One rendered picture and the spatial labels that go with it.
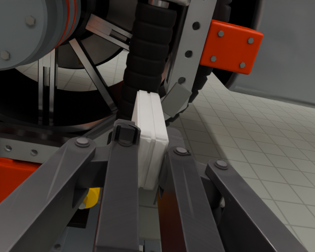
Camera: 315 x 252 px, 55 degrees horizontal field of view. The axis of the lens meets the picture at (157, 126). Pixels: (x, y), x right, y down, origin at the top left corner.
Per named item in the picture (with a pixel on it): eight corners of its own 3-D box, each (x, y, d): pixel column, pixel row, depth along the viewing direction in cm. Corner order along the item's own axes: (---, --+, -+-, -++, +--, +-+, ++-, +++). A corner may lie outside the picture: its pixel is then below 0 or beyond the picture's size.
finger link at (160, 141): (154, 137, 14) (169, 140, 14) (148, 91, 20) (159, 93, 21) (141, 190, 15) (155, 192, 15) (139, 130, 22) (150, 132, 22)
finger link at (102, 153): (129, 197, 13) (59, 187, 13) (131, 143, 18) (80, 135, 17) (135, 169, 13) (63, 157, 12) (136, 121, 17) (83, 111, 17)
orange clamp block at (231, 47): (191, 55, 56) (236, 65, 58) (199, 65, 49) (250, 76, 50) (201, 16, 53) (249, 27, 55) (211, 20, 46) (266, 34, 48)
